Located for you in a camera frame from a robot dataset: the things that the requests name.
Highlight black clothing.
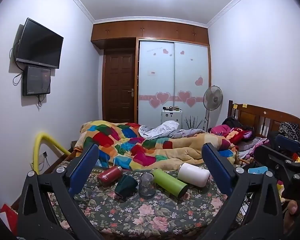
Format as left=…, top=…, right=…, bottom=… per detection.
left=222, top=116, right=243, bottom=128

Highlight green thermos bottle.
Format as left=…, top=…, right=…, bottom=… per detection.
left=150, top=168, right=189, bottom=199

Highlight small black wall monitor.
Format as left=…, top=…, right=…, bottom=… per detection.
left=22, top=65, right=51, bottom=96

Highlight black television cable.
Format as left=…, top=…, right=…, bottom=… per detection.
left=9, top=40, right=24, bottom=86

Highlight wooden bed side rail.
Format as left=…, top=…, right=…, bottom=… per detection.
left=43, top=147, right=77, bottom=175

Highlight dark green cup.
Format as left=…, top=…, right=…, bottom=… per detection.
left=114, top=174, right=138, bottom=201

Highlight dried branches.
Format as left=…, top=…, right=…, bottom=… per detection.
left=184, top=116, right=203, bottom=130

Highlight colourful patchwork blanket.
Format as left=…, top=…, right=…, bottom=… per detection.
left=74, top=120, right=237, bottom=171

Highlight person's right hand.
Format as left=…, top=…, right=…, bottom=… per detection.
left=282, top=200, right=300, bottom=236

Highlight wooden bed headboard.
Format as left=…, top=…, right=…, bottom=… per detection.
left=227, top=100, right=300, bottom=142

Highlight red thermos bottle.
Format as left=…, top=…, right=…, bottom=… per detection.
left=97, top=166, right=124, bottom=187

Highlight wall socket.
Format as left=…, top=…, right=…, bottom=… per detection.
left=38, top=151, right=49, bottom=167

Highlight black wall television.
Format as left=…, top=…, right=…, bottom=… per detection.
left=16, top=17, right=64, bottom=69

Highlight grey standing fan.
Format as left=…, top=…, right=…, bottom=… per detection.
left=203, top=85, right=224, bottom=132

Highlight pink clothing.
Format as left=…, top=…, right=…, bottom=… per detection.
left=209, top=124, right=232, bottom=137

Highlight light blue packet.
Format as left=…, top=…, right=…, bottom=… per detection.
left=247, top=167, right=269, bottom=176

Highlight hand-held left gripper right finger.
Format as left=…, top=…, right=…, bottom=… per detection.
left=201, top=142, right=285, bottom=240

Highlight white cup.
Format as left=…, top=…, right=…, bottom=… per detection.
left=177, top=162, right=211, bottom=188

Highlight yellow foam tube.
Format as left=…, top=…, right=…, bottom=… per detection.
left=33, top=133, right=71, bottom=174

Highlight grey bed sheet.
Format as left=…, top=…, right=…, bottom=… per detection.
left=138, top=120, right=207, bottom=140

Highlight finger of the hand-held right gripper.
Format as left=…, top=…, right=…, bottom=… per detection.
left=254, top=145, right=300, bottom=178
left=275, top=134, right=300, bottom=157

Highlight floral bedspread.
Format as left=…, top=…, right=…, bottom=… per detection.
left=46, top=164, right=243, bottom=238

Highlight red plush toy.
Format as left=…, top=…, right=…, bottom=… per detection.
left=223, top=127, right=253, bottom=145

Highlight black dotted cloth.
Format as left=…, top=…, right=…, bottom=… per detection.
left=278, top=121, right=300, bottom=135

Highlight white appliance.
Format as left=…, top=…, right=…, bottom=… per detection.
left=161, top=107, right=183, bottom=130

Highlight brown wooden door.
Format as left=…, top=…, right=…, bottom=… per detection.
left=102, top=52, right=136, bottom=124

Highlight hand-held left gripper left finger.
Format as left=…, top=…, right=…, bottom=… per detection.
left=17, top=144, right=106, bottom=240

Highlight wooden wardrobe with glass doors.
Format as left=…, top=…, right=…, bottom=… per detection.
left=91, top=20, right=212, bottom=131

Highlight clear glass cup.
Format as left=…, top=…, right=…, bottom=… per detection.
left=138, top=172, right=157, bottom=200

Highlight red bag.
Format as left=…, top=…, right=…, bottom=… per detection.
left=0, top=203, right=19, bottom=233

